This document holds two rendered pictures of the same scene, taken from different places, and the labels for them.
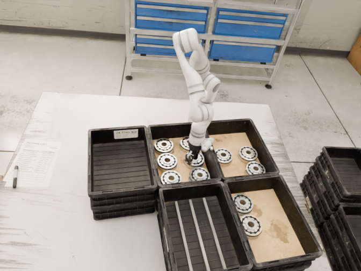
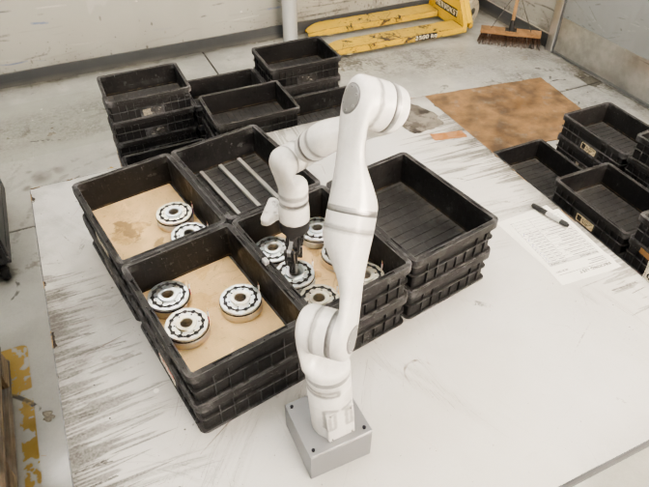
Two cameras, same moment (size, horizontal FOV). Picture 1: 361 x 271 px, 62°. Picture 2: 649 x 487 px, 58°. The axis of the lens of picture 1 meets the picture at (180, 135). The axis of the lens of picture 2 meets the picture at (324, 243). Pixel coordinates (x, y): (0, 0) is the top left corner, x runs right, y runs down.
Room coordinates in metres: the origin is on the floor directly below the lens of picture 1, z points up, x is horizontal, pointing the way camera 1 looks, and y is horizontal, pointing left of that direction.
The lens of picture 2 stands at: (2.07, -0.32, 1.93)
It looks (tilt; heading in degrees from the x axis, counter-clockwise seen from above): 42 degrees down; 163
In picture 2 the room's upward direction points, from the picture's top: straight up
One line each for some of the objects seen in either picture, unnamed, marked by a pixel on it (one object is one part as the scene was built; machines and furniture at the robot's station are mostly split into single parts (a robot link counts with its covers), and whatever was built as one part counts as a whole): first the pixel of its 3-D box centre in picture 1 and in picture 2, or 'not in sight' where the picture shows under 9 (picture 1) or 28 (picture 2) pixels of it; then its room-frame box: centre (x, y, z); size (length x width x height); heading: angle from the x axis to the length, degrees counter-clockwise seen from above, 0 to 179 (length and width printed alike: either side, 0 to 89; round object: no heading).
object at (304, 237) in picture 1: (265, 221); (151, 219); (0.71, -0.43, 0.87); 0.40 x 0.30 x 0.11; 18
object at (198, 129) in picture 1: (202, 119); (289, 175); (1.00, -0.09, 1.15); 0.09 x 0.07 x 0.15; 119
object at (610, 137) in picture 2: not in sight; (605, 157); (0.14, 1.68, 0.31); 0.40 x 0.30 x 0.34; 8
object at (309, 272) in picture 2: (194, 158); (295, 273); (1.02, -0.09, 0.86); 0.10 x 0.10 x 0.01
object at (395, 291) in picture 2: (180, 158); (319, 259); (1.00, -0.02, 0.87); 0.40 x 0.30 x 0.11; 18
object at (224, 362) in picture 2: (238, 147); (211, 294); (1.09, -0.30, 0.92); 0.40 x 0.30 x 0.02; 18
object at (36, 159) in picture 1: (34, 161); (557, 242); (0.97, 0.76, 0.70); 0.33 x 0.23 x 0.01; 8
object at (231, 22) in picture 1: (246, 37); not in sight; (3.01, -0.54, 0.60); 0.72 x 0.03 x 0.56; 98
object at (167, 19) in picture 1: (170, 31); not in sight; (2.89, 0.26, 0.60); 0.72 x 0.03 x 0.56; 98
